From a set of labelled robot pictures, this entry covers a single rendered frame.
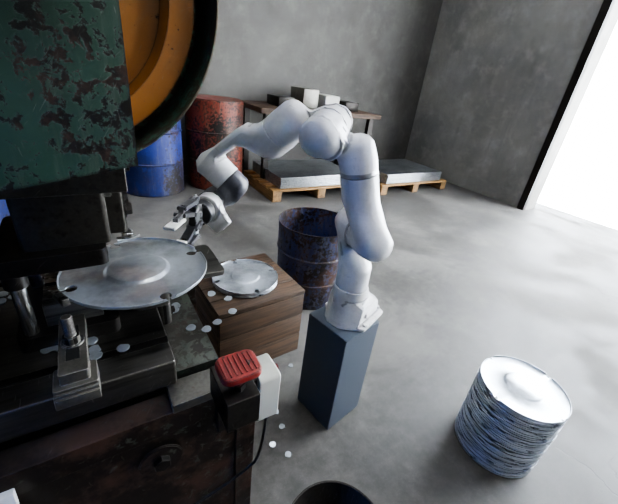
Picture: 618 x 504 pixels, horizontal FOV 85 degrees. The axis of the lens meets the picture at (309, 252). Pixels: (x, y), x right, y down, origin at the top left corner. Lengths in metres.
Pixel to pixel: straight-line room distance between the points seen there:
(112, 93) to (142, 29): 0.58
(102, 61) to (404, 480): 1.40
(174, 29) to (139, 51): 0.11
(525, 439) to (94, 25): 1.50
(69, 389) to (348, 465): 1.00
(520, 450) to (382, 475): 0.47
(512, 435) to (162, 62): 1.55
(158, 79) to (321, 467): 1.31
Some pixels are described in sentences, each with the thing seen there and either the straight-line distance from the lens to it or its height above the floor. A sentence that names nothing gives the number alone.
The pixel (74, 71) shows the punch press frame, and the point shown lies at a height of 1.17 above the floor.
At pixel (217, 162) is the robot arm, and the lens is 1.15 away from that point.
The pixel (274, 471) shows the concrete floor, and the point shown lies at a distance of 1.38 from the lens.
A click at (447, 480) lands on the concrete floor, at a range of 1.51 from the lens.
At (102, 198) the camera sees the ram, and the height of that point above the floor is 0.97.
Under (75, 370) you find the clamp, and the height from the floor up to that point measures 0.76.
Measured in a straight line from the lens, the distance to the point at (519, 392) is 1.46.
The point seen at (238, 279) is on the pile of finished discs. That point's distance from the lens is 1.52.
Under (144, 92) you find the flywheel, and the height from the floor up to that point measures 1.11.
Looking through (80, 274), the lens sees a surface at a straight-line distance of 0.85.
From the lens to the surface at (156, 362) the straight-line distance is 0.71.
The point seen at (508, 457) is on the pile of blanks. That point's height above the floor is 0.11.
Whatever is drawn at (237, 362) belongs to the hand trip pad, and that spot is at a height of 0.76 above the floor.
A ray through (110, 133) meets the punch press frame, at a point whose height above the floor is 1.10.
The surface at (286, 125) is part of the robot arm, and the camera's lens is 0.97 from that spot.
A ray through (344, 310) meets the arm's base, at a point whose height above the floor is 0.52.
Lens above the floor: 1.20
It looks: 28 degrees down
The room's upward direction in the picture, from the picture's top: 7 degrees clockwise
